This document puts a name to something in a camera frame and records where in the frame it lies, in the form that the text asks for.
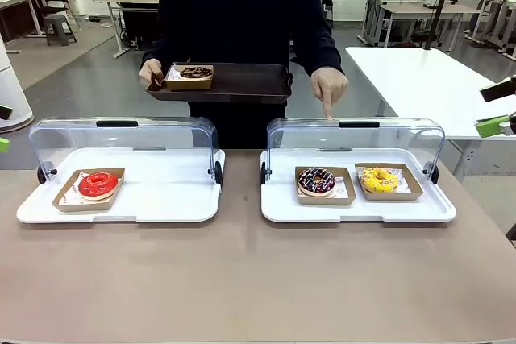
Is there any sprinkled chocolate donut in box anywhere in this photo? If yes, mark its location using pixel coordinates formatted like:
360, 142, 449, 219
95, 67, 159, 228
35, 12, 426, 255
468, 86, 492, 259
294, 165, 357, 206

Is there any beige top background table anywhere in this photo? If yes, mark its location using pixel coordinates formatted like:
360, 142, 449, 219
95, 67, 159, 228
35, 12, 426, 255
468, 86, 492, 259
378, 2, 481, 49

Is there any yellow donut in box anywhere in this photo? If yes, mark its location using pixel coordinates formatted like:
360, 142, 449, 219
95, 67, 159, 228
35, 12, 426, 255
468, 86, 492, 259
354, 162, 426, 203

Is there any person in dark FILA sweater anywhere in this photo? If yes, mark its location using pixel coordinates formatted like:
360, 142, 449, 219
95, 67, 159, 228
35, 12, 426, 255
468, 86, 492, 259
140, 0, 346, 150

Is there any person's right forearm dark sleeve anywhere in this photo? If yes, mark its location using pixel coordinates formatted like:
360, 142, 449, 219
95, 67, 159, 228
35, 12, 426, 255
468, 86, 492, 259
140, 23, 179, 69

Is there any person's left hand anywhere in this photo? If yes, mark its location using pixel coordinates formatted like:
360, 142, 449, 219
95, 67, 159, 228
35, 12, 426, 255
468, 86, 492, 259
310, 67, 349, 122

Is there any dark donut with coloured sprinkles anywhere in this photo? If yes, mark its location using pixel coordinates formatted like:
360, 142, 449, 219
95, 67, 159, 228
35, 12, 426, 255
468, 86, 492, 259
297, 166, 337, 197

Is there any clear display lid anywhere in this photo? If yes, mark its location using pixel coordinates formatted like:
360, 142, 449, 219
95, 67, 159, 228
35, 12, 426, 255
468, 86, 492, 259
27, 115, 223, 185
261, 116, 446, 185

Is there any yellow glazed donut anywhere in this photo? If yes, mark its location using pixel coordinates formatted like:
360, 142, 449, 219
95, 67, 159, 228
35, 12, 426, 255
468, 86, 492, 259
359, 166, 401, 195

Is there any white cylindrical pedestal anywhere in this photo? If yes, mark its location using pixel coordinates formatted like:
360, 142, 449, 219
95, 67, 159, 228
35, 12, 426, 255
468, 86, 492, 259
0, 32, 35, 134

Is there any black cabinet under table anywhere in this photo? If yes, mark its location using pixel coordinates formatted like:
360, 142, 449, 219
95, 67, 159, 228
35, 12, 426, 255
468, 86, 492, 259
120, 6, 159, 51

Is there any person's right hand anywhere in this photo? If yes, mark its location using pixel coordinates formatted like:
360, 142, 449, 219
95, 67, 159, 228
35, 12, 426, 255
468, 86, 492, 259
139, 58, 167, 89

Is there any red glazed donut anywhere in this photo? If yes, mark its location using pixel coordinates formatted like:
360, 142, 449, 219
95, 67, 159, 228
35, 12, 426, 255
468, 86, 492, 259
51, 167, 127, 213
77, 171, 120, 202

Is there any dark brown serving tray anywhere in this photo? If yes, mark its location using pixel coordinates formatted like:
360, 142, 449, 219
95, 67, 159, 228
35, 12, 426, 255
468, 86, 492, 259
144, 62, 294, 105

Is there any grey step stool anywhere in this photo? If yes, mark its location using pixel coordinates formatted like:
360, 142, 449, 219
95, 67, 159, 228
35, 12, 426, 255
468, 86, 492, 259
43, 14, 78, 47

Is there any person's left forearm dark sleeve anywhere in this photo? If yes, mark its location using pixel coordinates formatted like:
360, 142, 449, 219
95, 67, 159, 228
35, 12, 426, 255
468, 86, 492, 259
298, 21, 346, 77

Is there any large white table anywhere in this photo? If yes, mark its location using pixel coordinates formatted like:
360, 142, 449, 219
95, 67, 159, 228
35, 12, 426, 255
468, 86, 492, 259
345, 46, 516, 184

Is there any white display tray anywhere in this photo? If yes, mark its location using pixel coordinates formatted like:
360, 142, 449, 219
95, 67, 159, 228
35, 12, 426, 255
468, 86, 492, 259
260, 147, 458, 224
16, 147, 226, 225

